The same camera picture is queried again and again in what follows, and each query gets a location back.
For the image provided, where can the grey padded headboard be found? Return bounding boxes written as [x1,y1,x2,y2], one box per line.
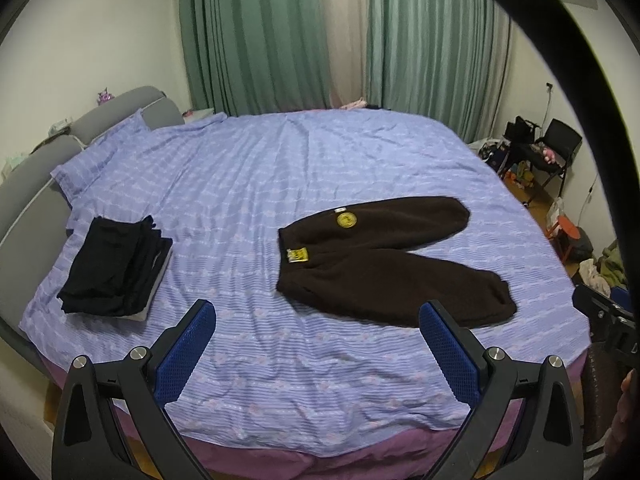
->
[0,84,186,331]

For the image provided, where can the pile of green white clothes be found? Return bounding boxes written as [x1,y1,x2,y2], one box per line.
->
[578,240,628,297]

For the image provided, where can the blue striped pillow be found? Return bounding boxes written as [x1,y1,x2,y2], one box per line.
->
[51,110,151,210]

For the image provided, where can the green curtain left panel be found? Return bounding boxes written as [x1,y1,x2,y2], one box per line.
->
[178,0,330,116]

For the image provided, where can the pink plush toy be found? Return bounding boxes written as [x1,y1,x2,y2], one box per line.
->
[541,146,555,164]

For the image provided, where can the black folding chair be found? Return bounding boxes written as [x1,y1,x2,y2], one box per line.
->
[525,118,582,197]

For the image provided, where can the green curtain right panel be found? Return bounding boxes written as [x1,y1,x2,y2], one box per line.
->
[366,0,513,143]

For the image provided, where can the orange metal stool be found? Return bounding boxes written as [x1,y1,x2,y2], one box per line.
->
[544,214,580,263]

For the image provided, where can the toys and bags on floor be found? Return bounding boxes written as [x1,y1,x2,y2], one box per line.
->
[469,139,534,188]

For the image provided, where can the beige sheer curtain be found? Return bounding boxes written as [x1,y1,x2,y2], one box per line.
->
[320,0,369,107]

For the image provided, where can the green curtain panel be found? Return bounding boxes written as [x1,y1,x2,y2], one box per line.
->
[366,0,513,143]
[178,0,330,116]

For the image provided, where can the black bag on chair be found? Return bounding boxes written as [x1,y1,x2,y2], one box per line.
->
[503,116,539,146]

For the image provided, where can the white flat board under clothes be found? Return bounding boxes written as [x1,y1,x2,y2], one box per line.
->
[78,249,174,322]

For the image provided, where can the dark brown fleece pants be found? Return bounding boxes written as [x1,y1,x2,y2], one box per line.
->
[277,196,518,328]

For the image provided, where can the purple toy on headboard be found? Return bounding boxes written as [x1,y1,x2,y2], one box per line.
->
[96,88,114,105]

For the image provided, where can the blue floral bed sheet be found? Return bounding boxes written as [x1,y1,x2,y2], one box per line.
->
[20,110,589,457]

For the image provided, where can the stack of black folded clothes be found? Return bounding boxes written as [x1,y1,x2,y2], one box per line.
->
[58,216,174,315]

